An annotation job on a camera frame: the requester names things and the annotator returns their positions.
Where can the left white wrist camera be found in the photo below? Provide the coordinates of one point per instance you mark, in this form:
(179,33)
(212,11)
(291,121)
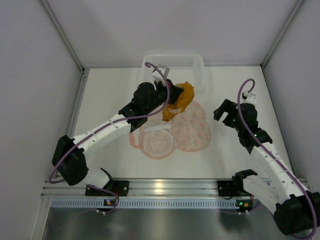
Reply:
(160,72)

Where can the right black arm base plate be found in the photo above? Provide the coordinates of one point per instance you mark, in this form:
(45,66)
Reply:
(231,188)

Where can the pink mesh bra laundry bag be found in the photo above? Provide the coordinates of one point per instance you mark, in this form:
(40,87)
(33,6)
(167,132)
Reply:
(187,131)

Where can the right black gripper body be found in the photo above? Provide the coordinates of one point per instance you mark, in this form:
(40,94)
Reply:
(230,112)

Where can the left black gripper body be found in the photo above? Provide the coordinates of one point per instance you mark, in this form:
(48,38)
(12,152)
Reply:
(172,90)

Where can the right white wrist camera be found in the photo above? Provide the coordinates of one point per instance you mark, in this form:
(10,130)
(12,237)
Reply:
(248,98)

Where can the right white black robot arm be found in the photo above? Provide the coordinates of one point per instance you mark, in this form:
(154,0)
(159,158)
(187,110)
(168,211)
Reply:
(294,208)

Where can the mustard yellow lace bra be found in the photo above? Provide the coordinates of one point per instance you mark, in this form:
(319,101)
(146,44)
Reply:
(185,98)

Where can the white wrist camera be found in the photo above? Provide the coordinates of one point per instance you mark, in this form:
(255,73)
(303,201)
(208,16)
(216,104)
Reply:
(160,72)
(248,98)

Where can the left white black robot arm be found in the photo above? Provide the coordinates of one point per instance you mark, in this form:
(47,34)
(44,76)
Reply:
(71,155)

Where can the aluminium mounting rail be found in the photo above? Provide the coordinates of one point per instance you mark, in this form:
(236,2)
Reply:
(143,188)

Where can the white plastic basket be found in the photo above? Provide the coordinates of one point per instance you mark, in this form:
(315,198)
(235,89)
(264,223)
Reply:
(183,67)

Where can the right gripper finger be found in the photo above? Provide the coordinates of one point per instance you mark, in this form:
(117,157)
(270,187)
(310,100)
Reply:
(230,108)
(247,141)

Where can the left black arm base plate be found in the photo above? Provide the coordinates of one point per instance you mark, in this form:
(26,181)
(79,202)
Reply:
(110,188)

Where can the white slotted cable duct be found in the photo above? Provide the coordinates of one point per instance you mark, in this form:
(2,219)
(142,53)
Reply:
(136,203)

